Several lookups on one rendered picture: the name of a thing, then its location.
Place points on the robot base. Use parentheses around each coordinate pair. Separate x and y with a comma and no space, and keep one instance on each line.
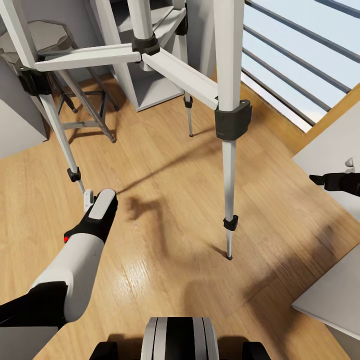
(252,350)

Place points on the desk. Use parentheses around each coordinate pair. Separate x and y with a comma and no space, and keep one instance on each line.
(21,124)

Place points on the fixed window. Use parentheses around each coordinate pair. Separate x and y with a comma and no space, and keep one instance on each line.
(300,65)

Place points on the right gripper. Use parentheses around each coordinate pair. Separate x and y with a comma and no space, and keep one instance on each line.
(338,181)

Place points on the digital camera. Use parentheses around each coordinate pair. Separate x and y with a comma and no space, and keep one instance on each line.
(68,234)

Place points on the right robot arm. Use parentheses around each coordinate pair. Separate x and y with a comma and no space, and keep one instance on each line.
(348,181)

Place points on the camera tripod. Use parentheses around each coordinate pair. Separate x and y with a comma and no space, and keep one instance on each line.
(232,115)

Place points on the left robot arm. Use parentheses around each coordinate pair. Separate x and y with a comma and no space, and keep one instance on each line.
(62,293)

